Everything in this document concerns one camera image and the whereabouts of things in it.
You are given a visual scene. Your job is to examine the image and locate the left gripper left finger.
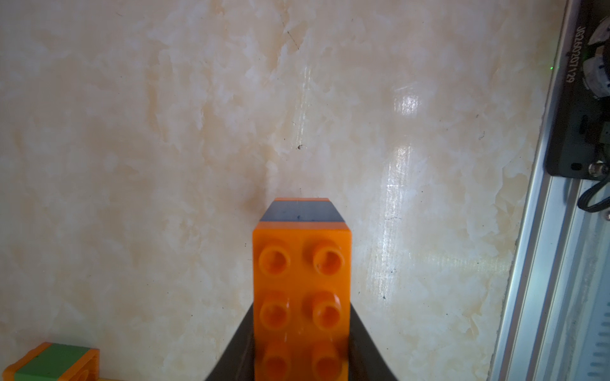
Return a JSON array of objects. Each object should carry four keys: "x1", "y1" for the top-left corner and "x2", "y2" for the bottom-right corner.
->
[{"x1": 205, "y1": 305, "x2": 255, "y2": 381}]

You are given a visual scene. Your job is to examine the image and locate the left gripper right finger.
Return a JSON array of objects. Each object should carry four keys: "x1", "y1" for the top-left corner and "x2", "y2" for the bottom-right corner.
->
[{"x1": 348, "y1": 304, "x2": 397, "y2": 381}]

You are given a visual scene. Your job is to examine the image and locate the green lego brick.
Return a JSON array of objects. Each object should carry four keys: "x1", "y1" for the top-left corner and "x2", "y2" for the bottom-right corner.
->
[{"x1": 14, "y1": 344, "x2": 89, "y2": 381}]

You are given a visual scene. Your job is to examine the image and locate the blue lego brick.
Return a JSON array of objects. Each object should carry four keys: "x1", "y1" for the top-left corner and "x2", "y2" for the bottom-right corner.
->
[{"x1": 260, "y1": 202, "x2": 344, "y2": 222}]

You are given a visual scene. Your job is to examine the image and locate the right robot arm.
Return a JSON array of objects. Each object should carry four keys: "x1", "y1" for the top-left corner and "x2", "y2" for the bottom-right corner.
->
[{"x1": 545, "y1": 1, "x2": 609, "y2": 214}]

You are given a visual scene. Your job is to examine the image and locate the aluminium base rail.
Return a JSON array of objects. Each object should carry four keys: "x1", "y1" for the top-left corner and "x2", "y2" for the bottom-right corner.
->
[{"x1": 489, "y1": 1, "x2": 609, "y2": 380}]

